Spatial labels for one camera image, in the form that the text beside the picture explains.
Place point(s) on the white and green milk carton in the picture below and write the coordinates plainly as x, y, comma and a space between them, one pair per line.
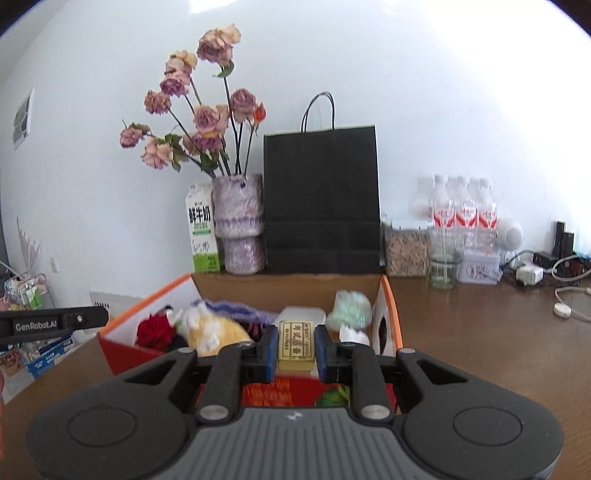
202, 230

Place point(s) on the red cardboard box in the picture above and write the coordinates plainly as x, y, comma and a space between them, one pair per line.
138, 355

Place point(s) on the white round speaker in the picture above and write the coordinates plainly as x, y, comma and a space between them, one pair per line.
511, 234

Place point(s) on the yellow rectangular box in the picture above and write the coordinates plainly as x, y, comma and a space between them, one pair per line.
296, 346

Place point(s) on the black paper bag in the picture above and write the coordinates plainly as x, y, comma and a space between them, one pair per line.
323, 198

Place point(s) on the clear jar of seeds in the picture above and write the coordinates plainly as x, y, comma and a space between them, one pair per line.
406, 251

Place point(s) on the blue printed boxes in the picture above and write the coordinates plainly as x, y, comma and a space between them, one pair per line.
51, 353

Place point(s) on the white and yellow alpaca plush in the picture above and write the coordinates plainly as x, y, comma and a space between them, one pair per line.
212, 330

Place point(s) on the white charger plug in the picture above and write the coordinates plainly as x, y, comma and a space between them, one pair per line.
530, 273

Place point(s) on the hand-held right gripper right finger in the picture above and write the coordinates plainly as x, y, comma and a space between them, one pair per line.
324, 355

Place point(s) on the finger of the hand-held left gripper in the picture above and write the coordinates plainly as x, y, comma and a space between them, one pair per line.
87, 317

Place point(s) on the black upright boxes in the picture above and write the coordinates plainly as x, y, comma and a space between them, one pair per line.
564, 240

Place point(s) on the black power adapter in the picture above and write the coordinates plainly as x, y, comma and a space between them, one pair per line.
545, 259

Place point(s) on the clear drinking glass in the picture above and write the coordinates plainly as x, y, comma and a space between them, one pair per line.
445, 272

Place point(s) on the white printed tin box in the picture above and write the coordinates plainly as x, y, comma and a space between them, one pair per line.
480, 267

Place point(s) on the translucent plastic bag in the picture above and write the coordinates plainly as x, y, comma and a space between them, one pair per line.
350, 309

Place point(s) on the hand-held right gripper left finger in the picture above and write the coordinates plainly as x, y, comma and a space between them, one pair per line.
268, 355

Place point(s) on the purple ceramic vase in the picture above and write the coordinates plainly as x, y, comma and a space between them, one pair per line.
238, 226

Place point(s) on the pale purple pampas grass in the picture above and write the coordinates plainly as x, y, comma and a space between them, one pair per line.
28, 247

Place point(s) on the purple cloth pouch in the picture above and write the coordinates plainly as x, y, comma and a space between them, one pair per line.
240, 311

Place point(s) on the dried rose bouquet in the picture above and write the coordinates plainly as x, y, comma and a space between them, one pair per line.
207, 120

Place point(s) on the white wall socket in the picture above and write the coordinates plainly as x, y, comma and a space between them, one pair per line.
55, 265

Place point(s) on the red fabric rose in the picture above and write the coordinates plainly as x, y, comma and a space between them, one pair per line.
154, 332

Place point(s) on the small white tissue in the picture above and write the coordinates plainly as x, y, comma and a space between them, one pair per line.
354, 334

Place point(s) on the wall poster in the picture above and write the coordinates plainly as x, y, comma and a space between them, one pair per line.
23, 120

